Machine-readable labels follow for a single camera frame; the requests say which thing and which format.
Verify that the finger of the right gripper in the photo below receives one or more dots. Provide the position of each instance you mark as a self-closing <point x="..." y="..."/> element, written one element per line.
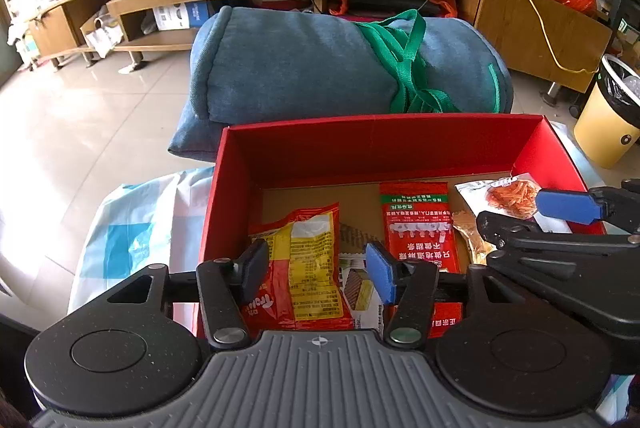
<point x="577" y="207"/>
<point x="497" y="229"/>

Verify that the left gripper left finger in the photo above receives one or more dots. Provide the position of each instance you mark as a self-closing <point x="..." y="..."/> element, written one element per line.
<point x="224" y="287"/>

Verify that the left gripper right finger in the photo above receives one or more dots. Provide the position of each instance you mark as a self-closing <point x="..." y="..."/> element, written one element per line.
<point x="409" y="286"/>

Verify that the white spicy strips packet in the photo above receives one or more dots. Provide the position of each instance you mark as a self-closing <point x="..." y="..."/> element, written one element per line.
<point x="513" y="196"/>

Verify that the gold foil packet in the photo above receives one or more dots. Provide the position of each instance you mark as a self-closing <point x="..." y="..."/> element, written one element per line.
<point x="472" y="249"/>

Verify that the Kaprons wafer packet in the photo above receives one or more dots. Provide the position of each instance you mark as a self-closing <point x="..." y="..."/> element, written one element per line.
<point x="362" y="299"/>

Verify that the red green spicy packet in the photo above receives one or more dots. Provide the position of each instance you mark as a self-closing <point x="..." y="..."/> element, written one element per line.
<point x="417" y="225"/>

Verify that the yellow red Trolli packet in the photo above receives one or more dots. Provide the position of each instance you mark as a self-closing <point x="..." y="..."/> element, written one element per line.
<point x="300" y="290"/>

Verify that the yellow trash bin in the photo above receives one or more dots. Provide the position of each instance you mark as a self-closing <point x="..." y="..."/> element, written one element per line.
<point x="609" y="123"/>

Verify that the blue checkered tablecloth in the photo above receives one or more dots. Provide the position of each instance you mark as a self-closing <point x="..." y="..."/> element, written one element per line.
<point x="133" y="351"/>

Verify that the red cardboard box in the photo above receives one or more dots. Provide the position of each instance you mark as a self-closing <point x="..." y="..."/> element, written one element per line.
<point x="263" y="172"/>

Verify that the rolled blue blanket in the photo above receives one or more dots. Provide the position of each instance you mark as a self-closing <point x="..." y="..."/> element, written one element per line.
<point x="250" y="66"/>

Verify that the white blue carton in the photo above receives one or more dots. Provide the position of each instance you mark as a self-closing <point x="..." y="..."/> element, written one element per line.
<point x="182" y="16"/>

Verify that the white paper bag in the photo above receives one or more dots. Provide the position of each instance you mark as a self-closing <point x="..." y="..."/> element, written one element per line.
<point x="102" y="32"/>

